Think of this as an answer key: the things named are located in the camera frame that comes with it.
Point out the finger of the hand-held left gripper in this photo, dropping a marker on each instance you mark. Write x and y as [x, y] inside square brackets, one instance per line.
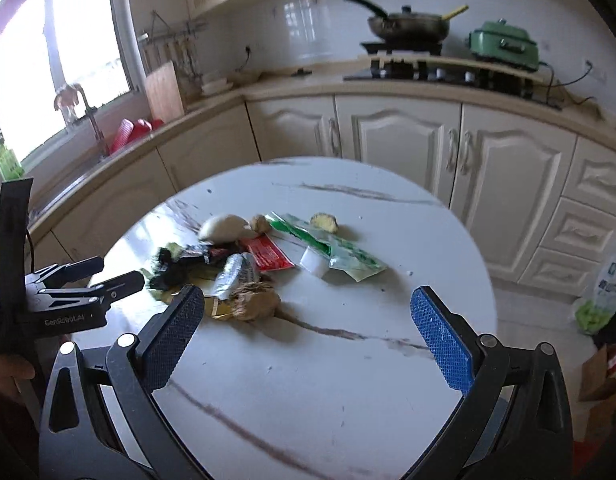
[118, 287]
[73, 270]

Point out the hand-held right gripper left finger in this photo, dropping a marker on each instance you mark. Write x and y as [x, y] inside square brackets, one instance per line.
[175, 340]

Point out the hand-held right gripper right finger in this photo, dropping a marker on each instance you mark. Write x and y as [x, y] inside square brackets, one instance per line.
[440, 345]

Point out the yellow wrapper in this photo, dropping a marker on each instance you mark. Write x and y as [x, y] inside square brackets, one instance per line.
[215, 308]

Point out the black wrapper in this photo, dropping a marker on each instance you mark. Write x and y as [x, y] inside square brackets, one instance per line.
[180, 267]

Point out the brown paper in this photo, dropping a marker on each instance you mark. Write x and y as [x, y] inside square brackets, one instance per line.
[253, 300]

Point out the silver foil wrapper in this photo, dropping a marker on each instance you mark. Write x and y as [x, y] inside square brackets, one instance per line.
[235, 272]

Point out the green and white packet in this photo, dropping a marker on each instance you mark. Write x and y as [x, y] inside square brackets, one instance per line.
[358, 260]

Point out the long green plastic wrapper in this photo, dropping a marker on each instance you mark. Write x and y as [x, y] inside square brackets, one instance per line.
[298, 232]

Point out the person's left hand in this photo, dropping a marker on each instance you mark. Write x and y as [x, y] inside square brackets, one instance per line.
[8, 372]

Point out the white garlic bulb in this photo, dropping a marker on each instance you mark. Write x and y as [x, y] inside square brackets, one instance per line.
[223, 227]

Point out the red sauce packet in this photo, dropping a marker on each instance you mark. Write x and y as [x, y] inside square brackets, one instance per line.
[266, 255]

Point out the green dish soap bottle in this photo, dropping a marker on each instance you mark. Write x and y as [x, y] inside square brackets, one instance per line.
[8, 160]

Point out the small brown ginger piece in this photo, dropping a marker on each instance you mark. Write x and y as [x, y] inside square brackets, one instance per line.
[260, 222]

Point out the metal kitchen faucet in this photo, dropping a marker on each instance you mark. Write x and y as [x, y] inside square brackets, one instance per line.
[90, 115]

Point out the brown cardboard box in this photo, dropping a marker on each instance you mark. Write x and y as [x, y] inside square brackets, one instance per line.
[605, 370]

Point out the yellow cut ginger piece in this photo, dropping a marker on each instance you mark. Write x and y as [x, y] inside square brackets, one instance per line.
[324, 221]

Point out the plastic bag of green produce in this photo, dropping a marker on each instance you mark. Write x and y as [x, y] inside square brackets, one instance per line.
[605, 290]

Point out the wooden cutting board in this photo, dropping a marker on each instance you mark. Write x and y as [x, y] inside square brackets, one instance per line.
[163, 92]

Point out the round white marble table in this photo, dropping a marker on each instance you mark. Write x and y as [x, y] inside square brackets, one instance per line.
[398, 140]

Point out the kitchen window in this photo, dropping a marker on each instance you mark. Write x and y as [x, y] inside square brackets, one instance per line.
[53, 55]

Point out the stacked white dishes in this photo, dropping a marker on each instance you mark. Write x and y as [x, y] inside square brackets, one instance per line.
[218, 85]

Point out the black gas hob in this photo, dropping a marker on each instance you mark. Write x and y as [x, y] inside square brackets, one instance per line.
[418, 78]

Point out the wooden stove rack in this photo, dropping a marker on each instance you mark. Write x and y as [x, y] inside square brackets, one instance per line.
[488, 66]

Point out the green electric cooking pot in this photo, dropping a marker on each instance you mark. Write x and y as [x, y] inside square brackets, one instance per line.
[503, 42]

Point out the dark wok with lid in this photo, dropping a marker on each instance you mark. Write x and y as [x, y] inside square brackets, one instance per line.
[405, 24]

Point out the wall utensil rail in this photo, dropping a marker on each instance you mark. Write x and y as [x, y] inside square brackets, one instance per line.
[173, 35]

